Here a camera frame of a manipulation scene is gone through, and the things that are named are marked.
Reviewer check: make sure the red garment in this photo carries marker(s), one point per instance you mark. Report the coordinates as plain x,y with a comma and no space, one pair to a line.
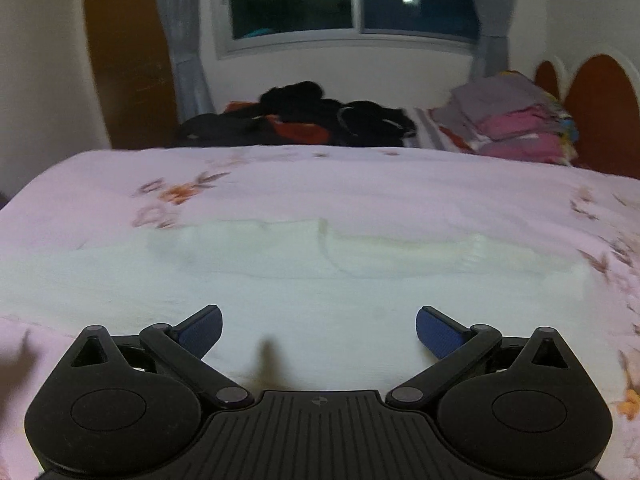
300,132

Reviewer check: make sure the pink floral blanket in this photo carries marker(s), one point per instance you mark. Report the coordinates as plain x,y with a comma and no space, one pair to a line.
350,185

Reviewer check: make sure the stack of folded clothes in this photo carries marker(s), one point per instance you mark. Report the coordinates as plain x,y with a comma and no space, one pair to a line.
510,120

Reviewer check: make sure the grey curtain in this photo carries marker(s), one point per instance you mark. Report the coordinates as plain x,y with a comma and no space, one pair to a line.
182,35
492,15

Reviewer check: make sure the brown wooden door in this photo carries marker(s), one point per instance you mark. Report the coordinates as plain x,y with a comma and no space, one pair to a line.
130,60

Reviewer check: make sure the striped bed sheet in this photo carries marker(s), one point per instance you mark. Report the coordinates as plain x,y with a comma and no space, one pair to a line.
430,132

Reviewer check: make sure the brown scalloped headboard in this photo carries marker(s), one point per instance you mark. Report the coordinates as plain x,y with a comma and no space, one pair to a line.
600,110

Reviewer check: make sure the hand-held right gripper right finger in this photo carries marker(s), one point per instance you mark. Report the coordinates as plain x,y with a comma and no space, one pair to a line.
434,332

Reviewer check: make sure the pile of black clothes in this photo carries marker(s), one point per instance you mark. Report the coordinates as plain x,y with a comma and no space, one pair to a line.
360,120

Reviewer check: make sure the white knit garment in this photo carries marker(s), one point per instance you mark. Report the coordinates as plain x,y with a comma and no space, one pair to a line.
300,285

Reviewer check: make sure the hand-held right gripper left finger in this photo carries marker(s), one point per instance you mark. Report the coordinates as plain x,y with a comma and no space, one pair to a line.
202,332

